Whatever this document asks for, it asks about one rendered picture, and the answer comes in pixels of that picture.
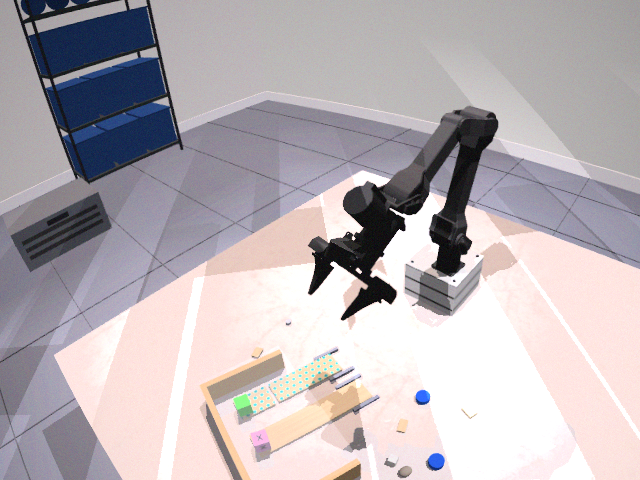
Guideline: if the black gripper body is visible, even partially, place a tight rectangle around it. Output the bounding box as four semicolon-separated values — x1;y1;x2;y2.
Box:
308;229;398;305

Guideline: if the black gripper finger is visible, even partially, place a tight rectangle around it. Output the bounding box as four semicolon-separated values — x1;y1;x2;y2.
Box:
308;252;334;296
341;287;382;321

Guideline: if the blue round disc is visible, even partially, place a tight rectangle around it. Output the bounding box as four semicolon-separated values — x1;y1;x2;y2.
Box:
415;390;430;405
428;453;445;470

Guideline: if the white strip with cyan polka dots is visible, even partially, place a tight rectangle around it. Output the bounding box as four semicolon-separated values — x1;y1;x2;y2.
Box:
297;353;342;389

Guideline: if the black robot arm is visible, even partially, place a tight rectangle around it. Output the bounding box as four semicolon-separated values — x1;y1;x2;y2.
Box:
324;106;498;277

